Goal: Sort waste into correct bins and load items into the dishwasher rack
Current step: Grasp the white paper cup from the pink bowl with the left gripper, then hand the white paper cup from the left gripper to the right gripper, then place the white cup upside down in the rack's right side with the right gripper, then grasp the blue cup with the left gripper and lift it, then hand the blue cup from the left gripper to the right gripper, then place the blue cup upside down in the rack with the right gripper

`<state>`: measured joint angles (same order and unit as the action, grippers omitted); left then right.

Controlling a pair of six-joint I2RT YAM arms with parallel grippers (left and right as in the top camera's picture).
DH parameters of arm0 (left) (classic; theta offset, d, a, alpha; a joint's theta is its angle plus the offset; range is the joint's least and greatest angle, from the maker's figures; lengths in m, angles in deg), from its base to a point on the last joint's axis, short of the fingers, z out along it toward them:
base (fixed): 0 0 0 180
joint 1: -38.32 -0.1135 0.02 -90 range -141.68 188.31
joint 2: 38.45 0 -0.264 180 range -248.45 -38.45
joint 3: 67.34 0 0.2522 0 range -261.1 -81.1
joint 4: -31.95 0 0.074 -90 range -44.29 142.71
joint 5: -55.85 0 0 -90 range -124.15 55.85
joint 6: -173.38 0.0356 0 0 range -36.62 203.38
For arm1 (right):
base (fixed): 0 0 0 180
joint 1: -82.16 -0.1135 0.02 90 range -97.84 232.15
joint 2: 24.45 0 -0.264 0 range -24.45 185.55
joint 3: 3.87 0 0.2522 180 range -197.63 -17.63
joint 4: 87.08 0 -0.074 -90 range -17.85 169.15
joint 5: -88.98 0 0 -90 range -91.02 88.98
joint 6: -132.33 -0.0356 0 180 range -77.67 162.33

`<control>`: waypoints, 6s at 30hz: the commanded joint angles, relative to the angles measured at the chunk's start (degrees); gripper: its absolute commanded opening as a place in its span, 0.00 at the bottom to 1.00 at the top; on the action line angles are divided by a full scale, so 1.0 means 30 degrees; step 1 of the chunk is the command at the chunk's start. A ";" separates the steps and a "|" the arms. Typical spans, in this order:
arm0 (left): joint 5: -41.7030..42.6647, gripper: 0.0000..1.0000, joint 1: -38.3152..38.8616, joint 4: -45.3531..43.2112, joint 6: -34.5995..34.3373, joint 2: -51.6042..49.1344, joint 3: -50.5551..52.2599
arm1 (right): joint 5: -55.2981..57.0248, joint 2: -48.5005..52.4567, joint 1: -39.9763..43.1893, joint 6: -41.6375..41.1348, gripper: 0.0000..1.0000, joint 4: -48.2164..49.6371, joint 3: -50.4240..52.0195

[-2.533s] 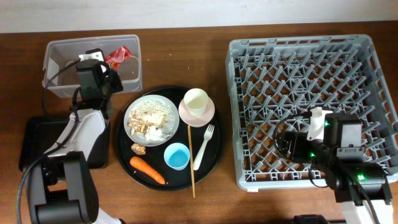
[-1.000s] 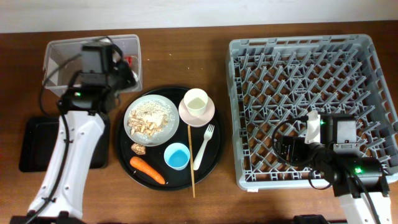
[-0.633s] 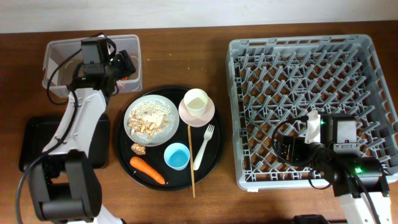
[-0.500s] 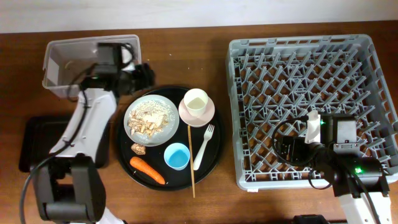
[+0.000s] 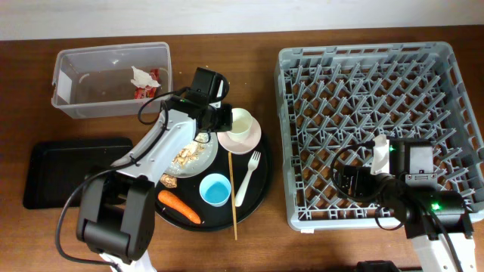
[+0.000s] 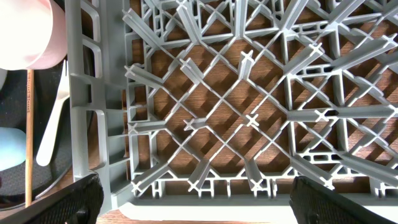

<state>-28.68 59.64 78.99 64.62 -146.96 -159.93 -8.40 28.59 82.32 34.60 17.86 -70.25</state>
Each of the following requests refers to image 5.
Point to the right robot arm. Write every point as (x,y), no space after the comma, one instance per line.
(401,178)

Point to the rice and peanut scraps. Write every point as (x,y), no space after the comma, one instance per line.
(192,151)

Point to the black rectangular tray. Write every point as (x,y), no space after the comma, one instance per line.
(57,168)

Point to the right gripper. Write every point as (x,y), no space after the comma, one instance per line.
(361,174)

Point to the white plastic fork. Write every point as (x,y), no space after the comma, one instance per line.
(251,167)

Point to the round black tray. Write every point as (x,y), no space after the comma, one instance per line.
(219,218)

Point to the grey dishwasher rack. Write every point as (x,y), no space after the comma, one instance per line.
(329,97)

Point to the blue cup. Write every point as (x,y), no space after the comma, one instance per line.
(215,189)

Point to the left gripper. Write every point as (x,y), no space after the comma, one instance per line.
(226,125)

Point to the wooden chopstick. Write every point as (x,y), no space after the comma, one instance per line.
(233,208)

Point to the white tissue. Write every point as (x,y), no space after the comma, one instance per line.
(142,79)

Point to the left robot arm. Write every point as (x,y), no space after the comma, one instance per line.
(116,216)

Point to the clear plastic bin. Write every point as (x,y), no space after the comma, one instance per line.
(96,81)

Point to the grey plate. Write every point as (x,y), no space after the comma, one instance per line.
(196,167)

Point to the orange carrot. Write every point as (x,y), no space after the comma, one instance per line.
(171,200)

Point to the red snack wrapper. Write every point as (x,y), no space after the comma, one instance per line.
(141,93)

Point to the cream cup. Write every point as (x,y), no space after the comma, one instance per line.
(241,124)

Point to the pink bowl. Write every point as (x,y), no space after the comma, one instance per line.
(246,145)

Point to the brown ginger piece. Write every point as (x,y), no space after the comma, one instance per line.
(169,181)

